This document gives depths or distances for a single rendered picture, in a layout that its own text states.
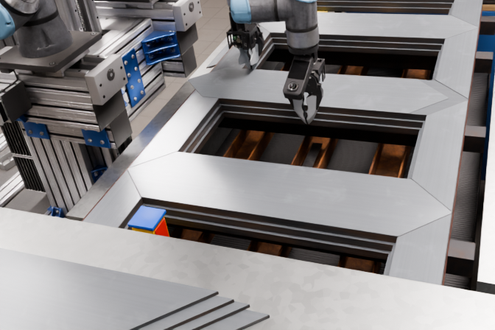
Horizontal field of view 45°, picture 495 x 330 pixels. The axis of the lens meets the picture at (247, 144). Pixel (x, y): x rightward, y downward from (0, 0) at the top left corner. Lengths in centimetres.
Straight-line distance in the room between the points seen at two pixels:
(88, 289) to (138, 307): 9
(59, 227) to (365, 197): 61
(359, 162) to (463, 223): 39
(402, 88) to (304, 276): 89
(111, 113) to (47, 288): 95
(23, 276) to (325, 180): 67
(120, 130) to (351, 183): 80
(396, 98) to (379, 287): 84
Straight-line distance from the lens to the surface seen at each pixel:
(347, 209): 123
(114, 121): 180
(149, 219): 126
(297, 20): 136
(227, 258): 89
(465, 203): 177
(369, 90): 164
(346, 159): 192
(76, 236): 101
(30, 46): 174
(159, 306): 82
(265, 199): 128
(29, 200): 267
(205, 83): 176
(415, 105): 157
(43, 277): 93
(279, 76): 174
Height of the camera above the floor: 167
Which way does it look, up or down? 33 degrees down
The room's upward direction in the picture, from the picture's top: 8 degrees counter-clockwise
